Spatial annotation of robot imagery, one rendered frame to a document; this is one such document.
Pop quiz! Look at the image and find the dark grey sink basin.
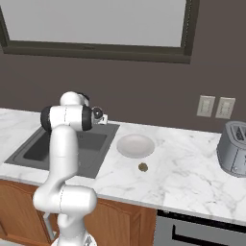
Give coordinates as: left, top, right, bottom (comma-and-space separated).
3, 122, 121, 180

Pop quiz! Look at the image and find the small brown garlic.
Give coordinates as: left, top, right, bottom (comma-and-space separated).
137, 162, 149, 173

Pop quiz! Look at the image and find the white round plate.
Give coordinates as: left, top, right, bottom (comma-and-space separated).
116, 134, 157, 160

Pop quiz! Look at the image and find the dark framed window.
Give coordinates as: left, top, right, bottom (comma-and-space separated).
0, 0, 201, 64

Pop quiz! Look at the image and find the wooden cupboard door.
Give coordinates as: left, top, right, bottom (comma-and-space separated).
0, 179, 61, 246
82, 197, 142, 246

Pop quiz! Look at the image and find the silver toaster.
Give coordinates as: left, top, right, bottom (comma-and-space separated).
216, 120, 246, 179

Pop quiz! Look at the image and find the silver dishwasher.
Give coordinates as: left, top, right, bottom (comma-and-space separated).
153, 209, 246, 246

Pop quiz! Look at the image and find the white wall switch plate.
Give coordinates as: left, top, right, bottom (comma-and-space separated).
196, 94, 216, 118
214, 96, 236, 120

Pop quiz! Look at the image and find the grey cupboard door handle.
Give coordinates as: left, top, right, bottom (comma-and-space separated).
42, 210, 56, 242

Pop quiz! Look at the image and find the black dishwasher handle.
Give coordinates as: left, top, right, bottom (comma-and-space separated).
171, 224, 246, 246

